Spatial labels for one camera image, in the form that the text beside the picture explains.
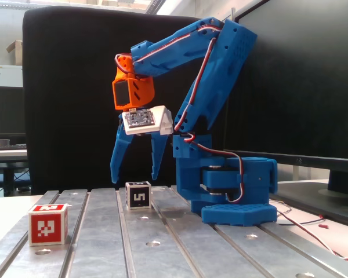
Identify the blue gripper black motor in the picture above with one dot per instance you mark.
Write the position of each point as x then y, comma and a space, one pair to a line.
124, 145

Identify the black marker cube white edges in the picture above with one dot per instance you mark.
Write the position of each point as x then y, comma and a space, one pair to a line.
133, 191

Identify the blue and orange robot arm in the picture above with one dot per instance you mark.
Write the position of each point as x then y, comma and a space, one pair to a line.
220, 87

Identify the red marker cube white edges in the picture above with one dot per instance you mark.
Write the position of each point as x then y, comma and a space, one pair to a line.
36, 220

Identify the black fabric partition panel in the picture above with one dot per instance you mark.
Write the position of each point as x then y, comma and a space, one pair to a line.
75, 116

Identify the white background desk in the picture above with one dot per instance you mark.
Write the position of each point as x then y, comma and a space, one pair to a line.
5, 155

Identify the dark keyboard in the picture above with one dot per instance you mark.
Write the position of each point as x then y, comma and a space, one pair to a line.
5, 147

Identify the grey round tape roll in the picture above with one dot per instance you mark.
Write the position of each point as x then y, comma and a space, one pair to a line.
2, 142

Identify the small dark background monitor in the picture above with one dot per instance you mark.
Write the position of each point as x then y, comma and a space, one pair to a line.
8, 110

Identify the brown cardboard box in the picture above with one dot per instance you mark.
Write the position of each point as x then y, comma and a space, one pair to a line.
16, 52

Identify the black Dell monitor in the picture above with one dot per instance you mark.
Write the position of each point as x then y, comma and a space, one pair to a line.
293, 87

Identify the white camera on arm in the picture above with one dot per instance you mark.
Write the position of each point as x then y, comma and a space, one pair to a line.
165, 121

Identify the slotted aluminium base plate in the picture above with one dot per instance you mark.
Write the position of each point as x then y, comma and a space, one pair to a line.
104, 246

